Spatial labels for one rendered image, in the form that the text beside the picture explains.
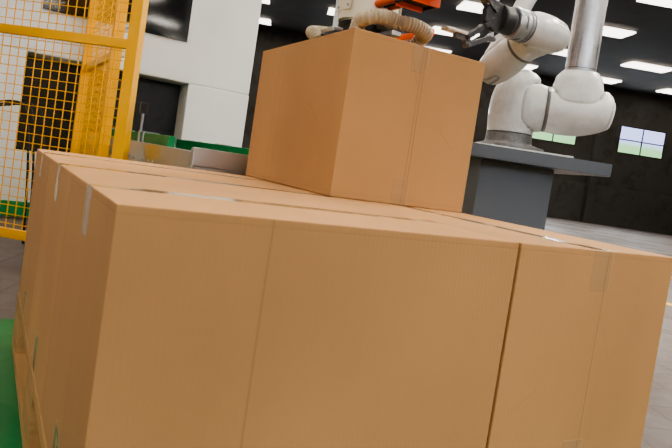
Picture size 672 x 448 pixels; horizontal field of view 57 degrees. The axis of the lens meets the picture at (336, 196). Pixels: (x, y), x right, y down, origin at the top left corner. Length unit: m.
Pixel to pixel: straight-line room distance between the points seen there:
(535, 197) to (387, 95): 0.79
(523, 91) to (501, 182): 0.31
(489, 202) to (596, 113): 0.45
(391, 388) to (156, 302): 0.36
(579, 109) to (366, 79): 0.90
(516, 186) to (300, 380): 1.42
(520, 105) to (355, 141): 0.83
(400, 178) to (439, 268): 0.69
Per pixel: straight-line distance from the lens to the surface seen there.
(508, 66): 1.95
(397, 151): 1.56
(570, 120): 2.19
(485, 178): 2.08
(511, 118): 2.17
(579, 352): 1.16
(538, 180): 2.15
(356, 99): 1.49
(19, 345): 1.83
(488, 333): 0.99
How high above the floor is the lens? 0.62
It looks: 3 degrees down
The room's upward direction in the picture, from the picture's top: 9 degrees clockwise
